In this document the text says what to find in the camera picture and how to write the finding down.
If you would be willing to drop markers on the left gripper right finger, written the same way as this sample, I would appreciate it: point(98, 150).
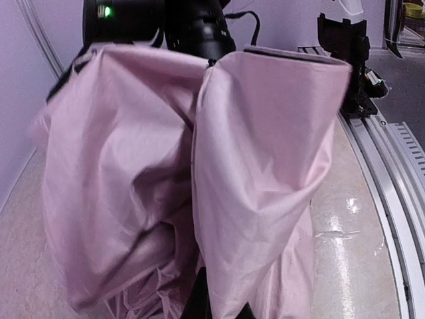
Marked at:
point(246, 313)

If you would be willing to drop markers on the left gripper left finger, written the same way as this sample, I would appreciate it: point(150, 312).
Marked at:
point(198, 304)

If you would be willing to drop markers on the pink and black umbrella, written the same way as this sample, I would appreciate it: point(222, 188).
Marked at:
point(158, 164)

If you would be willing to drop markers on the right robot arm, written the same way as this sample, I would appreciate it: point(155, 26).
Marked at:
point(197, 28)

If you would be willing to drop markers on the aluminium front rail frame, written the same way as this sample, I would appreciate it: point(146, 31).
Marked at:
point(368, 216)

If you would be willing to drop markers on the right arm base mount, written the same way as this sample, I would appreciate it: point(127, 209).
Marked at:
point(349, 42)

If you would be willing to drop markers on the left aluminium corner post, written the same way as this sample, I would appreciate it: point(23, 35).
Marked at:
point(34, 24)

